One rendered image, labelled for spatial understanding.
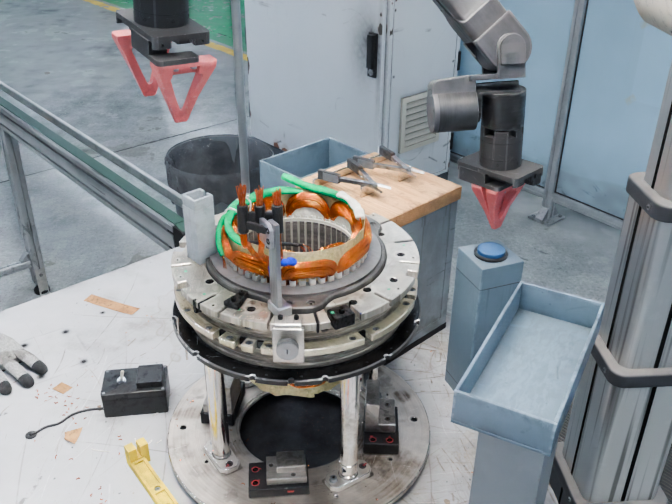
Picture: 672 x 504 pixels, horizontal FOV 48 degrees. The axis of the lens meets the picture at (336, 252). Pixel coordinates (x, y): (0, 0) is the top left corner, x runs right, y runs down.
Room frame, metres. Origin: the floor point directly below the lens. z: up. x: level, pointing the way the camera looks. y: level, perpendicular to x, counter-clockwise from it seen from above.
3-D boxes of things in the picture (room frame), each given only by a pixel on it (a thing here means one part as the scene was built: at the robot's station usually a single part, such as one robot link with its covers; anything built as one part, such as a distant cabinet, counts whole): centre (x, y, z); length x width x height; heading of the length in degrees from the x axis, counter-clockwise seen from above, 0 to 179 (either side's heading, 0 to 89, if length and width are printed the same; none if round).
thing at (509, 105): (0.96, -0.21, 1.26); 0.07 x 0.06 x 0.07; 95
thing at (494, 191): (0.96, -0.22, 1.12); 0.07 x 0.07 x 0.09; 42
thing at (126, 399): (0.91, 0.31, 0.81); 0.10 x 0.06 x 0.06; 99
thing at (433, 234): (1.13, -0.07, 0.91); 0.19 x 0.19 x 0.26; 44
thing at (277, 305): (0.71, 0.06, 1.15); 0.03 x 0.02 x 0.12; 34
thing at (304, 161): (1.24, 0.04, 0.92); 0.17 x 0.11 x 0.28; 134
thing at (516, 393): (0.69, -0.23, 0.92); 0.25 x 0.11 x 0.28; 152
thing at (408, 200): (1.13, -0.07, 1.05); 0.20 x 0.19 x 0.02; 44
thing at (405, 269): (0.84, 0.05, 1.09); 0.32 x 0.32 x 0.01
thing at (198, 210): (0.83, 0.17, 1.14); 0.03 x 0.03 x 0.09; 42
